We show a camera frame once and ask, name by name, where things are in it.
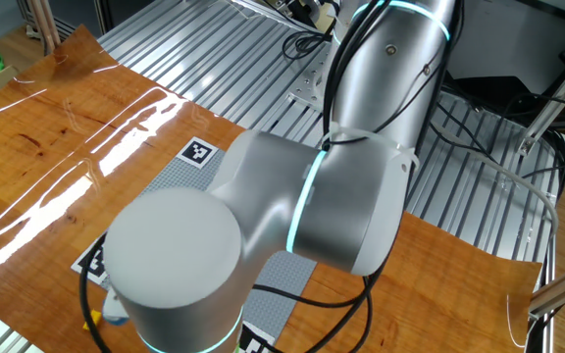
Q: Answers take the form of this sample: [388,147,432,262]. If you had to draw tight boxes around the metal mounting plate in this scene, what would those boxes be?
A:
[287,66,337,113]

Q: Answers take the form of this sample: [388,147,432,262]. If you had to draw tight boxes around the yellow Lego brick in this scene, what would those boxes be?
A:
[82,309,104,332]

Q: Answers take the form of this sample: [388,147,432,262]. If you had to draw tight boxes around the black cable bundle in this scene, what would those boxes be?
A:
[434,73,565,177]

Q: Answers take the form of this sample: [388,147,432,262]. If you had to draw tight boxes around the grey Lego baseplate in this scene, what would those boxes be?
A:
[71,136,319,353]

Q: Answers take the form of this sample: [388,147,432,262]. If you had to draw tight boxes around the black white fiducial marker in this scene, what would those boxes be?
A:
[70,238,112,286]
[235,321,280,353]
[176,136,218,171]

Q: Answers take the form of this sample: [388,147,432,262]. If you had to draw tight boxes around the wood pattern table mat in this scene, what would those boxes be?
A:
[0,24,543,353]

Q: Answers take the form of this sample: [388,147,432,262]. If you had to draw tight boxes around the grey cable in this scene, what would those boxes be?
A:
[432,122,561,237]

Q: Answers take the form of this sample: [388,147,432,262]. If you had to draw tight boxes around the aluminium extrusion bar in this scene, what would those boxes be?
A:
[516,41,565,158]
[527,254,565,321]

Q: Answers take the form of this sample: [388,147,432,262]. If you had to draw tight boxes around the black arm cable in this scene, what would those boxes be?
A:
[77,0,463,353]

